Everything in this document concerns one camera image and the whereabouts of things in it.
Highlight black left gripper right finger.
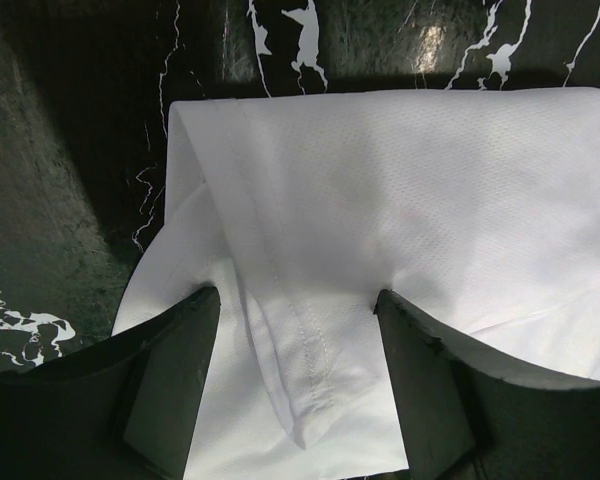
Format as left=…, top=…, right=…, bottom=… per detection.
left=374, top=290, right=600, bottom=479

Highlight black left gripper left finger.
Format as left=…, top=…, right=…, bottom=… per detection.
left=0, top=286, right=221, bottom=479

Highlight white t shirt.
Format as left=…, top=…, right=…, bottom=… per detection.
left=113, top=87, right=600, bottom=479

